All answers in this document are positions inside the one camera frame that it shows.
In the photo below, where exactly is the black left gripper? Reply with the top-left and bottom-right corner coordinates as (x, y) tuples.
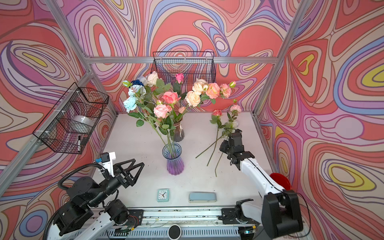
(86, 158), (142, 210)

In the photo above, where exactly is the black wire basket wall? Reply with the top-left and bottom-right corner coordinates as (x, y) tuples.
(33, 83), (109, 154)
(151, 50), (216, 86)

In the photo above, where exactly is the small teal alarm clock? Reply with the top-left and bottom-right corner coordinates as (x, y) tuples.
(157, 189), (170, 203)

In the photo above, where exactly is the cream carnation stem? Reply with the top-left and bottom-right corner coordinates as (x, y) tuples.
(183, 79), (208, 116)

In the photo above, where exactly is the black marker in basket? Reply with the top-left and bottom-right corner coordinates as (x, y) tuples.
(77, 136), (82, 153)

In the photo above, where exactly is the red pink rose stem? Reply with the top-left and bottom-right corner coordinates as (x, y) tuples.
(207, 109), (223, 167)

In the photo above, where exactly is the round black white sensor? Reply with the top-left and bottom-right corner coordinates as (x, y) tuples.
(168, 224), (182, 240)

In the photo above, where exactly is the black wire basket left wall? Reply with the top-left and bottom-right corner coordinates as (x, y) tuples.
(33, 83), (109, 154)

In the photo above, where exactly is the pink peony spray stem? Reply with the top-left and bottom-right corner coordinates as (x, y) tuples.
(165, 104), (175, 143)

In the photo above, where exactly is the pink grey glass vase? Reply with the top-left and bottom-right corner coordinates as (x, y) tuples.
(173, 122), (185, 142)

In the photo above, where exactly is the light blue carnation stem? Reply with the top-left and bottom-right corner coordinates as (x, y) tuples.
(122, 80), (167, 145)

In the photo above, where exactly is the pink tulip bud stem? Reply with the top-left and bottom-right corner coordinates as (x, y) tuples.
(175, 107), (187, 122)

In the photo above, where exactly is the black wire basket back wall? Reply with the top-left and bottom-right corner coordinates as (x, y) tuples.
(151, 50), (216, 86)

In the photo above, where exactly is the blue rose stem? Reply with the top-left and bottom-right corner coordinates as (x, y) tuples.
(131, 79), (144, 86)

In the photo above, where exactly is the red plastic cup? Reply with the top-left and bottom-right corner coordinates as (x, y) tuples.
(270, 173), (292, 191)

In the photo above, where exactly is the purple glass vase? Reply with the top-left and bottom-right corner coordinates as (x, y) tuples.
(162, 143), (185, 176)

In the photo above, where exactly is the coral pink rose stem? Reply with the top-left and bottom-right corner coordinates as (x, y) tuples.
(162, 91), (181, 105)

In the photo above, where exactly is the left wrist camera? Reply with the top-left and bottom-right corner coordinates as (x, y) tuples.
(95, 152), (116, 178)

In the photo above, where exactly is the pink ranunculus spray stem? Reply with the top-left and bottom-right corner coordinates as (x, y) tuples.
(214, 99), (243, 178)

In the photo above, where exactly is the pink carnation stem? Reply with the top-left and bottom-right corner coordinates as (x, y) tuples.
(200, 81), (236, 104)

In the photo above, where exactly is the magenta rose stem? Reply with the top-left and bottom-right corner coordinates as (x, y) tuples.
(173, 73), (185, 95)

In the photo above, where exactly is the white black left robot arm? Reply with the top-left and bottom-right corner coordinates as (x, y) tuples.
(43, 159), (145, 240)

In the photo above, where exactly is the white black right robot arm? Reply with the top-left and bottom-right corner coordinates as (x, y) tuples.
(219, 129), (304, 239)

